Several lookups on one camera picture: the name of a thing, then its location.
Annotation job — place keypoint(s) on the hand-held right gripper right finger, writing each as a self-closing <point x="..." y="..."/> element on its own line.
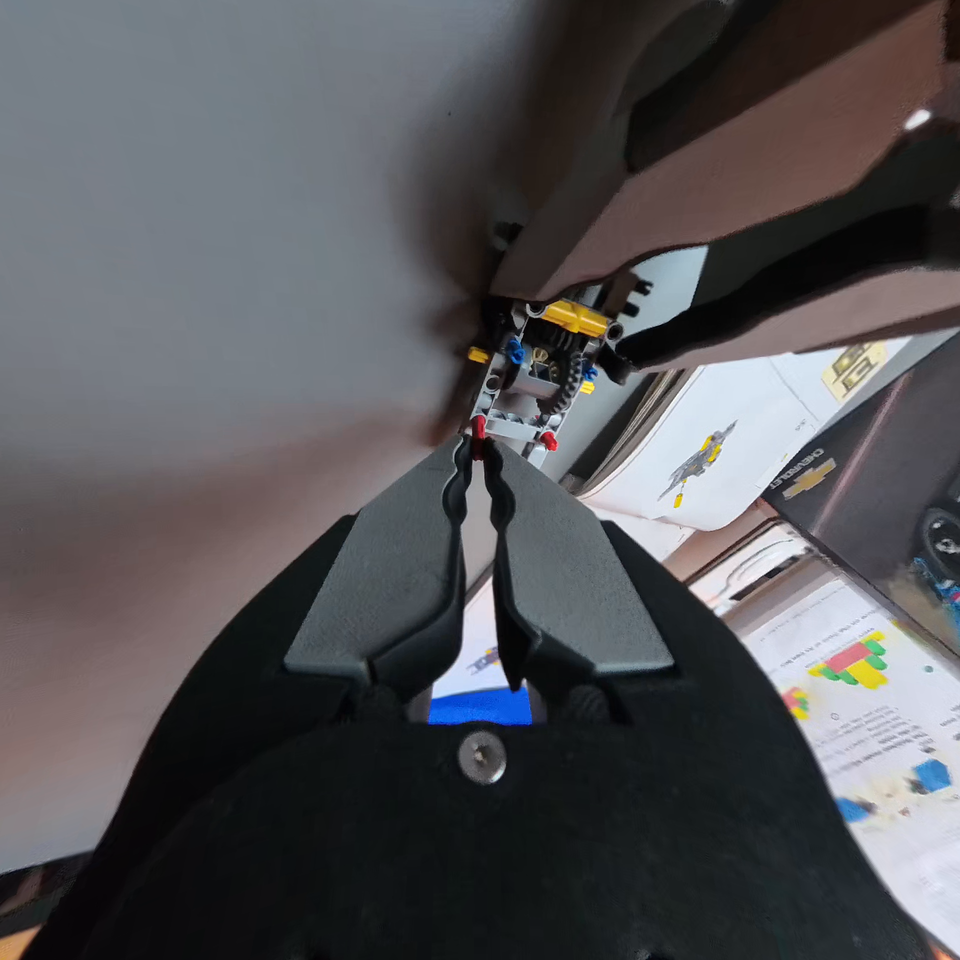
<point x="585" y="592"/>

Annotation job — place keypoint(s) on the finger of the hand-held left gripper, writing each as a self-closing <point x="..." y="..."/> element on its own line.
<point x="862" y="307"/>
<point x="750" y="187"/>

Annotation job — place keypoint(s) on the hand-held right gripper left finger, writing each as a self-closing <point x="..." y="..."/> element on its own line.
<point x="375" y="592"/>

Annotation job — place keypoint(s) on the grey yellow lego assembly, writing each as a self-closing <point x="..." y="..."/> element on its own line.
<point x="517" y="390"/>

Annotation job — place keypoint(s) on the lego set car box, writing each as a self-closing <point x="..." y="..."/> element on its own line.
<point x="885" y="480"/>

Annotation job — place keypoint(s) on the open lego instruction booklet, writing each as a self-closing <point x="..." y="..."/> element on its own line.
<point x="712" y="450"/>

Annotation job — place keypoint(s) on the printed lego info poster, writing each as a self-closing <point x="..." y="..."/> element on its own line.
<point x="862" y="712"/>

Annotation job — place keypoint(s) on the blue plastic bin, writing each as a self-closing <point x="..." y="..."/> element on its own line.
<point x="480" y="709"/>

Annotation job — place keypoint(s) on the white rounded plastic object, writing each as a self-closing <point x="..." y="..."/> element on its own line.
<point x="750" y="559"/>

